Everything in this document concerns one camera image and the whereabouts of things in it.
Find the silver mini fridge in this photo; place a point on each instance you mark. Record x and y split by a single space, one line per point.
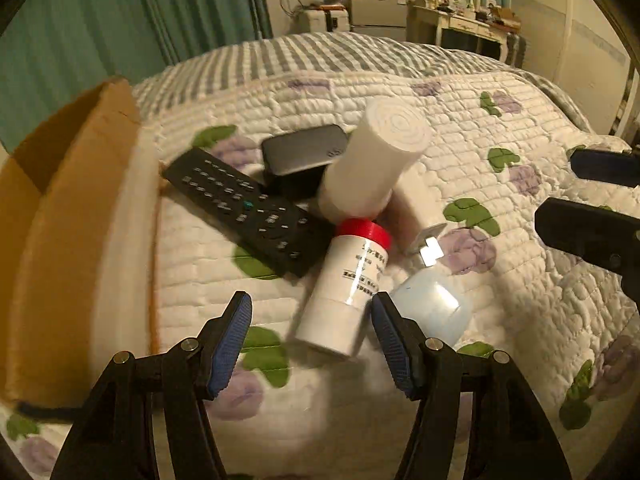
379 18

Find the white suitcase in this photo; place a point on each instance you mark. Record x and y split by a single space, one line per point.
324 19

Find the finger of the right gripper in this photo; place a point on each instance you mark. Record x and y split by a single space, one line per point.
615 168
602 237

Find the white louvered wardrobe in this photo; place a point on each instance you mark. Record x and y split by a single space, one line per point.
571 43

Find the brown cardboard box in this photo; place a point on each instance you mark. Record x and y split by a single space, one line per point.
78 222

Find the green curtain left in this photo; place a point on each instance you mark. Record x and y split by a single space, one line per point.
52 50

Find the white bottle red cap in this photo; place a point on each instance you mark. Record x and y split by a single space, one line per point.
332 318

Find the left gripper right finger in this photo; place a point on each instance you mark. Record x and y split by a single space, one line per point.
510 436

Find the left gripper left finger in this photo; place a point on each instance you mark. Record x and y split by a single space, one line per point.
113 436

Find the white dressing table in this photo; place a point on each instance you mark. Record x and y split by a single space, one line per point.
426 26

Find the dark striped chair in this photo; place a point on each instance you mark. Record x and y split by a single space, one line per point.
517 46

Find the green checkered bed sheet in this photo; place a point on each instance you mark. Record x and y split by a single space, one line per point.
326 52

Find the white translucent plug light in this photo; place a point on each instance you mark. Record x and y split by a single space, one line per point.
429 297

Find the black remote control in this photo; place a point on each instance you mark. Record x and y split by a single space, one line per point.
287 238

